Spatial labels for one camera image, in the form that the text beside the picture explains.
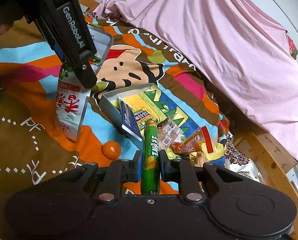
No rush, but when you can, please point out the white green pickle pouch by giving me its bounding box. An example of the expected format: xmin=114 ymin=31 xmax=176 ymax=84
xmin=54 ymin=24 xmax=113 ymax=141

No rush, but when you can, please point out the blue small box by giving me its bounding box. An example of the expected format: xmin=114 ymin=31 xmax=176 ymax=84
xmin=118 ymin=97 xmax=143 ymax=142

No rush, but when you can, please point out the green sausage stick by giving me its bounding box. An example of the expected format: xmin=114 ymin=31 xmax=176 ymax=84
xmin=140 ymin=118 xmax=160 ymax=195

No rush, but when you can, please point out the metal tray with dinosaur picture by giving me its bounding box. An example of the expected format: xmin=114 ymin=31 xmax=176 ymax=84
xmin=98 ymin=82 xmax=230 ymax=168

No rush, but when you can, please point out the orange red chicken feet pack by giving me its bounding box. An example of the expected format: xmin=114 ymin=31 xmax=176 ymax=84
xmin=171 ymin=126 xmax=214 ymax=154

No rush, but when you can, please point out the pink hanging sheet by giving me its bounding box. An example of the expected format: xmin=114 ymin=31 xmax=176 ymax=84
xmin=95 ymin=0 xmax=298 ymax=160

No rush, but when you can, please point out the floral white quilt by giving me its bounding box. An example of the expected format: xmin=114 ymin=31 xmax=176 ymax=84
xmin=225 ymin=131 xmax=264 ymax=184

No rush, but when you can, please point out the golden snack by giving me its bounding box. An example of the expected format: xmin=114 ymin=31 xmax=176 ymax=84
xmin=189 ymin=152 xmax=209 ymax=167

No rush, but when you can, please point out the yellow green snack packet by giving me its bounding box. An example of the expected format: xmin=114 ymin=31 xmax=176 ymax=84
xmin=134 ymin=109 xmax=154 ymax=131

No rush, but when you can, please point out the orange mandarin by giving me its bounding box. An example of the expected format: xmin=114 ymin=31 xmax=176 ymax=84
xmin=102 ymin=140 xmax=121 ymax=160

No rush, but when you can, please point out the colourful cartoon blanket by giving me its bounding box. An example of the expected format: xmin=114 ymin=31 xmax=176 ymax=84
xmin=0 ymin=16 xmax=229 ymax=239

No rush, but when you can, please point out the clear brown snack bar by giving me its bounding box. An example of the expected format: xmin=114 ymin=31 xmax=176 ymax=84
xmin=157 ymin=118 xmax=185 ymax=153

